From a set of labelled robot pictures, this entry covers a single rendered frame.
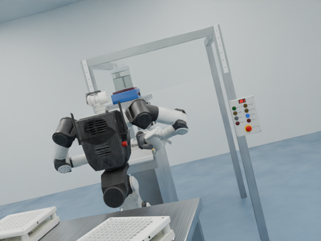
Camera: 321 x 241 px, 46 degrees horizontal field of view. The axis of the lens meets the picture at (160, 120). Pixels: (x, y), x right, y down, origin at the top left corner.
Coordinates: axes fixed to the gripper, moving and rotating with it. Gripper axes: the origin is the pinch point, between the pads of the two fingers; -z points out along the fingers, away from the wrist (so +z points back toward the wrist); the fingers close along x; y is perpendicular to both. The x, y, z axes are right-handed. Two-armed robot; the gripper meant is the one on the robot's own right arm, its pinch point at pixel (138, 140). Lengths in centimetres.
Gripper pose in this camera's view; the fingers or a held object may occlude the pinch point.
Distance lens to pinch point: 262.4
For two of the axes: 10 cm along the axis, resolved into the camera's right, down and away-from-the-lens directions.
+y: 8.5, -2.6, 4.5
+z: 4.6, -0.3, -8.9
